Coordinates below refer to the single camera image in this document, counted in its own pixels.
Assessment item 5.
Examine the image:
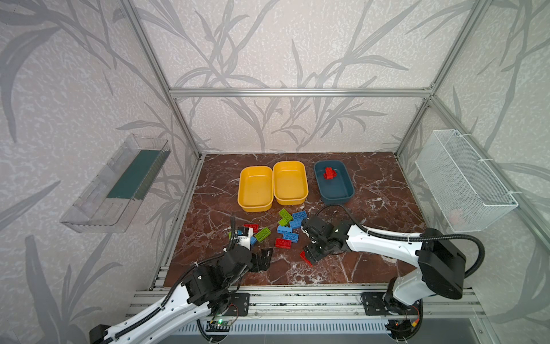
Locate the green lego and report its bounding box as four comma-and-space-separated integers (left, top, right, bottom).
279, 209, 294, 226
254, 227, 271, 242

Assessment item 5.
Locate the yellow plastic bin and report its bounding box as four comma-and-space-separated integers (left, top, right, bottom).
238, 166, 274, 213
273, 161, 309, 206

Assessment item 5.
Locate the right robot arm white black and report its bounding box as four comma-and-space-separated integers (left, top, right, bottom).
302, 215, 486, 313

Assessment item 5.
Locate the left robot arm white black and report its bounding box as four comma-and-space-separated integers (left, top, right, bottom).
89, 245, 274, 343

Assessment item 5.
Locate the blue lego lower middle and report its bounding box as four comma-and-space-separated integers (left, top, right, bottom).
283, 232, 299, 243

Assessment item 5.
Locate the blue lego upper middle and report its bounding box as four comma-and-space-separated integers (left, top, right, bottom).
289, 219, 303, 229

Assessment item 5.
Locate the blue lego top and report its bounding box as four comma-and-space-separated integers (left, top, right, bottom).
292, 211, 308, 220

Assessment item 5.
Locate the dark teal plastic bin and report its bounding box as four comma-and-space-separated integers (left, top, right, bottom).
314, 160, 355, 205

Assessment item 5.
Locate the right wiring bundle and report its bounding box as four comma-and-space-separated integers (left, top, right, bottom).
385, 306, 424, 341

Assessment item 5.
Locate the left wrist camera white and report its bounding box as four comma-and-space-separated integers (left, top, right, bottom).
236, 226, 254, 249

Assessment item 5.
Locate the aluminium front rail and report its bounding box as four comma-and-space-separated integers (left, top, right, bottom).
124, 283, 486, 321

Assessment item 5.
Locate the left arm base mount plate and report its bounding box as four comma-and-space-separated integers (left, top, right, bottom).
217, 292, 251, 318

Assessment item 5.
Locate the left circuit board with wires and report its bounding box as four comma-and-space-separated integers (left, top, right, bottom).
205, 304, 240, 333

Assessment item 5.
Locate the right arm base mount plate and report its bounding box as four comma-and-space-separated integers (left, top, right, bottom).
360, 292, 423, 316

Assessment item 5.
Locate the clear plastic wall shelf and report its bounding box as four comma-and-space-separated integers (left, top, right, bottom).
60, 134, 171, 234

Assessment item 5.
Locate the white wire mesh basket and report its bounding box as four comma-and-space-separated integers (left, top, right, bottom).
415, 129, 518, 233

